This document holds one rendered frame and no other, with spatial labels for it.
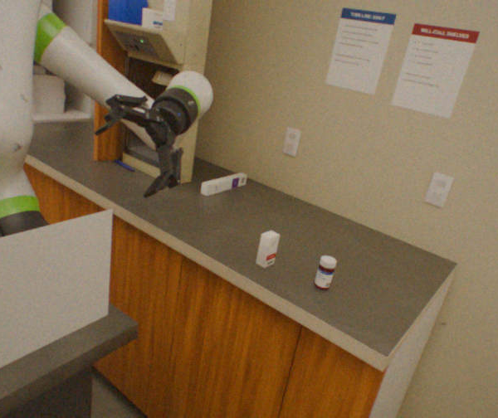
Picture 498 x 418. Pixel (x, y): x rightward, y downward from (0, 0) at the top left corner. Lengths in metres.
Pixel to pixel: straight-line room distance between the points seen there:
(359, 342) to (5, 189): 0.81
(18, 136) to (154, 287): 0.88
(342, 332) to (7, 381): 0.69
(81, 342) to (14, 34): 0.58
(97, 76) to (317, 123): 0.97
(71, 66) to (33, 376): 0.67
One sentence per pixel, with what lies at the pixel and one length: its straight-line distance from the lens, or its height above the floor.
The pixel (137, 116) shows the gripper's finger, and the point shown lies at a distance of 0.84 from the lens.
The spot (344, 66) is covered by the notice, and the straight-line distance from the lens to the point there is 1.74.
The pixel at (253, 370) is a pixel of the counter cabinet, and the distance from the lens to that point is 1.34.
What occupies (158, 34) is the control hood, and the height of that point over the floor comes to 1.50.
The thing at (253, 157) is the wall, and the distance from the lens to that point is 1.98.
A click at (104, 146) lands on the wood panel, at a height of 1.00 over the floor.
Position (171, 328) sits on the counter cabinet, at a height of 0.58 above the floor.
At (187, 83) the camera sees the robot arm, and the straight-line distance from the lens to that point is 1.01.
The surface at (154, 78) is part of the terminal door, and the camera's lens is 1.74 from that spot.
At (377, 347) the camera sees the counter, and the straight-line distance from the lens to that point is 1.06.
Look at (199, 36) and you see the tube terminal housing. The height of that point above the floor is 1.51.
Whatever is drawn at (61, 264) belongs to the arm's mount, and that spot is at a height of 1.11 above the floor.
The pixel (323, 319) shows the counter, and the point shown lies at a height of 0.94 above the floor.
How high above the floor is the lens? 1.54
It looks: 22 degrees down
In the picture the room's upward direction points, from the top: 10 degrees clockwise
